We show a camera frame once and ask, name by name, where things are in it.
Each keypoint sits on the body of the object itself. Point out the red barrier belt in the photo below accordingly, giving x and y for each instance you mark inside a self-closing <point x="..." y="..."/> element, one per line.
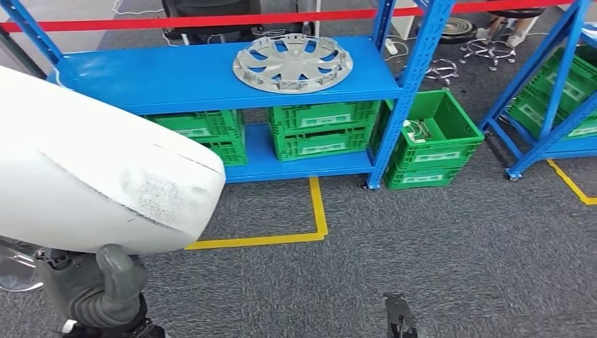
<point x="140" y="21"/>

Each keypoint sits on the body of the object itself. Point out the chrome star chair base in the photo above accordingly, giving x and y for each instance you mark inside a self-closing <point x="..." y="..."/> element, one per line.
<point x="487" y="49"/>
<point x="440" y="70"/>

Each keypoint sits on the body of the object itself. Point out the black round disc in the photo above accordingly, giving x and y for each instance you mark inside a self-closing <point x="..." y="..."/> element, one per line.
<point x="457" y="30"/>

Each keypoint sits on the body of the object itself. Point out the grey stanchion with round base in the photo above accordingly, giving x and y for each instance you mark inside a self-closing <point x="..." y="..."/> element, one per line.
<point x="18" y="275"/>

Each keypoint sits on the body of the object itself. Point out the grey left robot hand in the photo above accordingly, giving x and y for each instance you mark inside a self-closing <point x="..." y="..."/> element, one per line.
<point x="79" y="284"/>

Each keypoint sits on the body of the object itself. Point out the blue metal shelf rack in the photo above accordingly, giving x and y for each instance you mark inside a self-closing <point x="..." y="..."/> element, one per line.
<point x="555" y="93"/>
<point x="163" y="74"/>

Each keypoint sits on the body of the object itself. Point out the white plastic body part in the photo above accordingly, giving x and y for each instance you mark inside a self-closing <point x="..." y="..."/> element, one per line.
<point x="93" y="177"/>

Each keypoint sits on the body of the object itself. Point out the black office chair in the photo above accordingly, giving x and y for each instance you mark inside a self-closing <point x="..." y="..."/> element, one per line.
<point x="210" y="7"/>

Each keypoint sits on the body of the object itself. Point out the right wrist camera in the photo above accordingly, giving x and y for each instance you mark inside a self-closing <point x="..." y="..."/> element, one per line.
<point x="399" y="315"/>

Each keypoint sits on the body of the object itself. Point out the white power strip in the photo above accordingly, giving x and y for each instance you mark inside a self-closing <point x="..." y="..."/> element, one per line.
<point x="391" y="46"/>

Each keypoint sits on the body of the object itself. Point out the green open plastic crate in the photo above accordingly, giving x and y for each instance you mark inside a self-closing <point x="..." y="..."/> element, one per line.
<point x="447" y="116"/>

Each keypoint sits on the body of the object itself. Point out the chrome stanchion post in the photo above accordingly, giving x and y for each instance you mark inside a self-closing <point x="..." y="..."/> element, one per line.
<point x="18" y="51"/>

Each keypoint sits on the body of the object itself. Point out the person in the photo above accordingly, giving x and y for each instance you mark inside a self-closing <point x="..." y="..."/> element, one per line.
<point x="515" y="37"/>

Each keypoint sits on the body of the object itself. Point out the grey wheel hubcap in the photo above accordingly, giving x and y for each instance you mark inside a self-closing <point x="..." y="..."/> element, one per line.
<point x="291" y="60"/>

